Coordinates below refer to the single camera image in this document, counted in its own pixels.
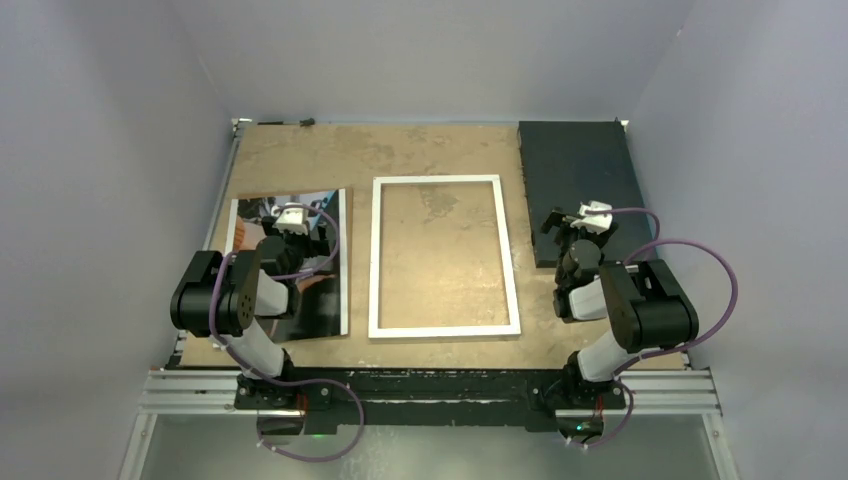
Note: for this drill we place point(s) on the picture frame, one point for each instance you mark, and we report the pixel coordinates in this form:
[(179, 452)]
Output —
[(375, 331)]

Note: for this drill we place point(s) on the black foam mat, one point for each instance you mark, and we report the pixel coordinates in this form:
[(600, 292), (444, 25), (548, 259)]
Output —
[(565, 164)]

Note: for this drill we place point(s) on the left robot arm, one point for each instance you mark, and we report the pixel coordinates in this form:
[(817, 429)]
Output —
[(215, 298)]

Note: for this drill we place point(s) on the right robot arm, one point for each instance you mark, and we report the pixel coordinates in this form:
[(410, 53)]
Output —
[(645, 306)]

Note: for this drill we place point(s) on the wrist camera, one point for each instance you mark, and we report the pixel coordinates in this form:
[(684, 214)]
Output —
[(293, 219), (594, 216)]

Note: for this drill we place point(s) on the black mounting plate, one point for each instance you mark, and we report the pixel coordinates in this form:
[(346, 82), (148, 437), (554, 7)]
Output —
[(322, 399)]

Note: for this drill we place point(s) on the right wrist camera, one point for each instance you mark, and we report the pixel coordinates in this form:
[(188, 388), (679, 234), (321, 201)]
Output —
[(594, 216)]

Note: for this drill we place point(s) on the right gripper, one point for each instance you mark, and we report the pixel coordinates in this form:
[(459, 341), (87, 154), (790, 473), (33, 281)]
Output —
[(557, 219)]

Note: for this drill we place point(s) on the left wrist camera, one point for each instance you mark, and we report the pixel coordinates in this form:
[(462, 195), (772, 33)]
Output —
[(293, 219)]

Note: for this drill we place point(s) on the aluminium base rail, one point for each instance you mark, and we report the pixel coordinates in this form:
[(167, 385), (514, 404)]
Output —
[(656, 392)]

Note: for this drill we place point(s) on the printed photo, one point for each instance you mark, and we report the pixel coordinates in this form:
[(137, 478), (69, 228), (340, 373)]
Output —
[(295, 304)]

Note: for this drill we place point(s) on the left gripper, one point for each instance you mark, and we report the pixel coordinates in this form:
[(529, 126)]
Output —
[(313, 247)]

